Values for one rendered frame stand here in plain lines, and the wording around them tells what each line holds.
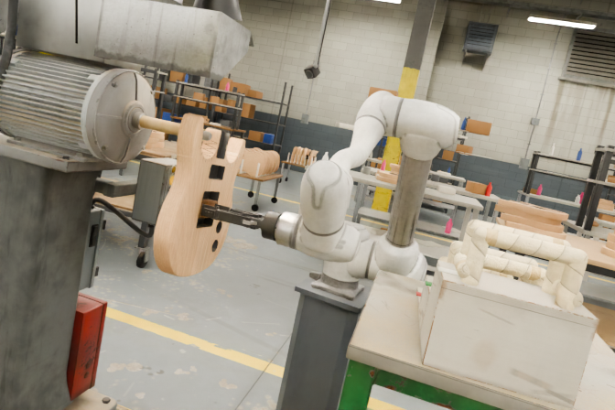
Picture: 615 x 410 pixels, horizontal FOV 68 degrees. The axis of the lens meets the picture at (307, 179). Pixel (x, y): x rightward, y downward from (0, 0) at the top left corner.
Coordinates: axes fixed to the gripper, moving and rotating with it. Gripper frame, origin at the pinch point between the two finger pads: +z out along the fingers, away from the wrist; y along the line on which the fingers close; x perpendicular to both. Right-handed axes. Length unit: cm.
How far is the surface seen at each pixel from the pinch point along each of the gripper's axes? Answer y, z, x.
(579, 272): -24, -83, 8
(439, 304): -25, -61, -3
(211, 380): 100, 24, -94
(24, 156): -17.6, 45.2, 3.5
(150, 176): 13.5, 28.1, 3.9
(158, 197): 14.2, 24.1, -1.9
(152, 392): 76, 43, -97
